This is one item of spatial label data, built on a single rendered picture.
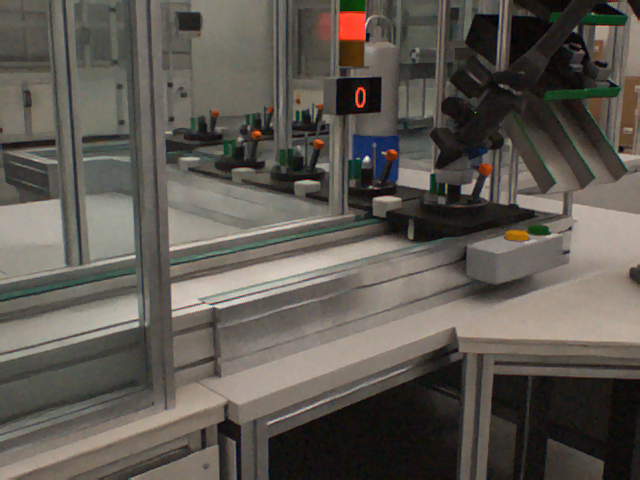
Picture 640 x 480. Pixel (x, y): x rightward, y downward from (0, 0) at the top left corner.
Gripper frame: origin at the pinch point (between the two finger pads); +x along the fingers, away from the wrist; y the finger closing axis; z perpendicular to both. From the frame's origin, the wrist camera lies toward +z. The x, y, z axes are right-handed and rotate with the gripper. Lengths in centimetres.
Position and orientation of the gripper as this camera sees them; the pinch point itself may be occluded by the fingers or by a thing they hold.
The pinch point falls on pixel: (453, 155)
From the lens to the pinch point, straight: 166.1
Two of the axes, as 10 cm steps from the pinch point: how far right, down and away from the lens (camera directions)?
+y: -7.3, 1.6, -6.6
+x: -4.6, 6.0, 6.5
